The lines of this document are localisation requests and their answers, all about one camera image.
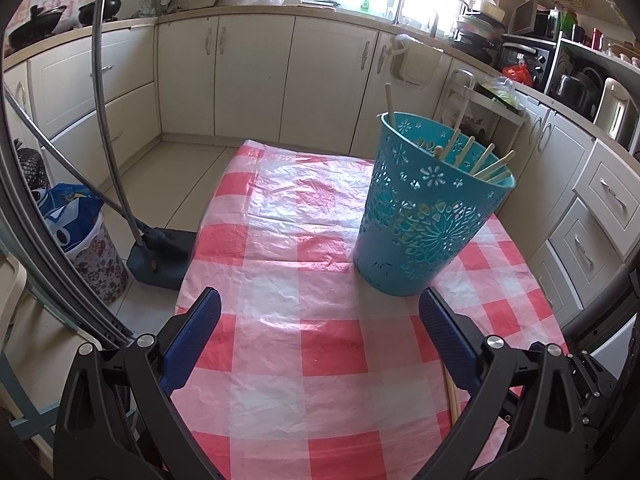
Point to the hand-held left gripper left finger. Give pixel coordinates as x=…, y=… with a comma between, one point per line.
x=195, y=335

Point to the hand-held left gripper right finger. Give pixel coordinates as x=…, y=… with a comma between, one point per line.
x=450, y=340

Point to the bag of green vegetables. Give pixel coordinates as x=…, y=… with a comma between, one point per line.
x=500, y=92

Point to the black electric kettle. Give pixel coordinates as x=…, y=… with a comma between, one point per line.
x=575, y=90

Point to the cream hanging door bin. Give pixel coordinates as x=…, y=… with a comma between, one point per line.
x=417, y=62

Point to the floral trash bin blue bag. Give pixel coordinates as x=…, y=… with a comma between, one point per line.
x=100, y=265

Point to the black wok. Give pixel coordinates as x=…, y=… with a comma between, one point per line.
x=37, y=27

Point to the white rolling cart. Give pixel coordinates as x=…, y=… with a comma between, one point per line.
x=505, y=115

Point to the red plastic bag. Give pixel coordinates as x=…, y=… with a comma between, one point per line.
x=517, y=74

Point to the black microwave oven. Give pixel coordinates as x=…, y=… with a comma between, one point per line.
x=532, y=20

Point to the black textured object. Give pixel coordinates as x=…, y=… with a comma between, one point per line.
x=31, y=175

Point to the black cooking pot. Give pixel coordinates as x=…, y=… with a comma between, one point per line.
x=100, y=11

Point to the white electric thermos pot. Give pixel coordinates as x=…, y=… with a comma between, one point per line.
x=615, y=107

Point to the black toaster oven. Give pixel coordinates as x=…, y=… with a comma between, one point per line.
x=530, y=55

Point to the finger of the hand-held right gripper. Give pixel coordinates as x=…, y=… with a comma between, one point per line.
x=597, y=390

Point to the cream lower kitchen cabinets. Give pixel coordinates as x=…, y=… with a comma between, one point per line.
x=250, y=75

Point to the light wooden chopstick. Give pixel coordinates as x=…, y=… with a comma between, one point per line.
x=451, y=400
x=389, y=105

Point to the stack of pots and dishes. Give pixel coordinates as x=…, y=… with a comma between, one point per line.
x=477, y=35

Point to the teal perforated plastic basket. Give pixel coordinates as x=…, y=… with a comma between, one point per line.
x=415, y=240

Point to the white counter shelf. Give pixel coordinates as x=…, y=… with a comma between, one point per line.
x=600, y=52

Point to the red white checked tablecloth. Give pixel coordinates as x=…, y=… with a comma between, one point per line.
x=300, y=285

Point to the white container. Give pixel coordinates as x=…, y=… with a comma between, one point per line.
x=489, y=6

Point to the bundle of wooden chopsticks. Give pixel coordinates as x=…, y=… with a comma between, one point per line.
x=482, y=160

